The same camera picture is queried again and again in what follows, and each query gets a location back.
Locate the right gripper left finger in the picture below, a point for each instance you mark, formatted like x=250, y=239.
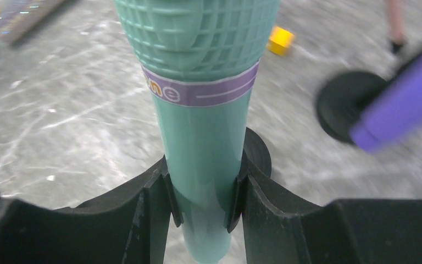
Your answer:
x=128, y=224

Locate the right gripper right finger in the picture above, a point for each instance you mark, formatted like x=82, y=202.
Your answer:
x=281, y=227

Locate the purple microphone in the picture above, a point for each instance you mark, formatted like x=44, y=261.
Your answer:
x=397, y=111

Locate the black round-base mic stand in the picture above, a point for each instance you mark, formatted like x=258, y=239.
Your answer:
x=255, y=152
x=343, y=98

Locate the mint green microphone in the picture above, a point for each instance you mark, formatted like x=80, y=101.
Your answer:
x=200, y=60

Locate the pink music stand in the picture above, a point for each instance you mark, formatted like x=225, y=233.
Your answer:
x=396, y=24

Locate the yellow cube near music stand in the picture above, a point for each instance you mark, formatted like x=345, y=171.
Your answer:
x=280, y=41

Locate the glitter silver-head microphone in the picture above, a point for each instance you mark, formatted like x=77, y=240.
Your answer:
x=19, y=17

